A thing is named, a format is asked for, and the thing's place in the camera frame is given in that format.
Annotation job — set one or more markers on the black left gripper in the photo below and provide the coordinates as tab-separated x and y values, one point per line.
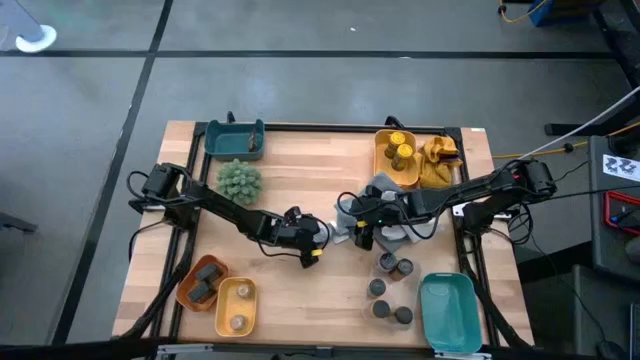
297	232

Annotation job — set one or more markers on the dark teal plastic bin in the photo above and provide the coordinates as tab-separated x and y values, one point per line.
227	142

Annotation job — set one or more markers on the black table frame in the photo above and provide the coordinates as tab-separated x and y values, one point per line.
325	127

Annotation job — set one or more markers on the white plastic bag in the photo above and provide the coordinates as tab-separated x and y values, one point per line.
425	230

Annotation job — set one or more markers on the green artificial plant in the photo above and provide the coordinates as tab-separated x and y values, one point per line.
240	181

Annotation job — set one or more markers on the mustard yellow cloth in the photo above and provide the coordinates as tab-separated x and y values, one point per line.
439	165

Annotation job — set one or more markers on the black-lid jar blue label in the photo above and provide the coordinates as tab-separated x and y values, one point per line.
387	261

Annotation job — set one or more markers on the orange plastic bin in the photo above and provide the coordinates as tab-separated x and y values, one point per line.
187	295

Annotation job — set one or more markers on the red device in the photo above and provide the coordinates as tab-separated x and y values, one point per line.
617	210

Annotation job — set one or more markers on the black spice tin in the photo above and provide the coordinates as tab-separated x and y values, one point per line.
209	272
200	292

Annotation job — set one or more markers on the grey cabinet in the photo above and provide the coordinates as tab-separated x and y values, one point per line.
597	240

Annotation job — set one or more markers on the blue box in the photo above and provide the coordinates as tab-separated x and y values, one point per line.
555	10

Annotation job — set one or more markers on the teal green plastic bin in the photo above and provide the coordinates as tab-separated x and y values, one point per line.
450	312

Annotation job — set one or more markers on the small cork-lid jar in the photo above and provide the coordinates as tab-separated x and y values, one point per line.
243	290
237	321

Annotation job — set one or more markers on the orange spice jar black cap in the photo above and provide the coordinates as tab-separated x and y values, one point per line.
403	315

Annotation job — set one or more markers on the dark floor cabinet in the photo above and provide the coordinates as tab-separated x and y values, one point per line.
605	315

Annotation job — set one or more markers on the white sticker black marks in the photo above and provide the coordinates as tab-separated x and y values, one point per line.
620	167

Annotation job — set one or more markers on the brown packet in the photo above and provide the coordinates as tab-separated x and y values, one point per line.
254	142

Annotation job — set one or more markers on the yellow plastic bin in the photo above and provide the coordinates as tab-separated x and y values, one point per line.
410	175
230	305

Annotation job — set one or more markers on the black stand foot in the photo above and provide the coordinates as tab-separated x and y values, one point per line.
17	222

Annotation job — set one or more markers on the white round stand base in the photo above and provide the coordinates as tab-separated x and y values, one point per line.
42	42

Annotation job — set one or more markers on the clear plastic bin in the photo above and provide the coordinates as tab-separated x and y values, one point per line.
395	295

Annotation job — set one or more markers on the grey cloth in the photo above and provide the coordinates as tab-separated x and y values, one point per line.
345	227

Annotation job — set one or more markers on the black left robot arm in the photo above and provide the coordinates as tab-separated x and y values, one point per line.
220	205

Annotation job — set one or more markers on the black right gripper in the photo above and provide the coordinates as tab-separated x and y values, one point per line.
382	210

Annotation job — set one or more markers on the black desk frame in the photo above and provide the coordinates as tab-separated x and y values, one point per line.
620	40

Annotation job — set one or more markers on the brown spice jar black cap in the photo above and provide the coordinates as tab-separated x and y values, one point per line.
402	268

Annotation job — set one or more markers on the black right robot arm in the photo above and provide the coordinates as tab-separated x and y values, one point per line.
475	192

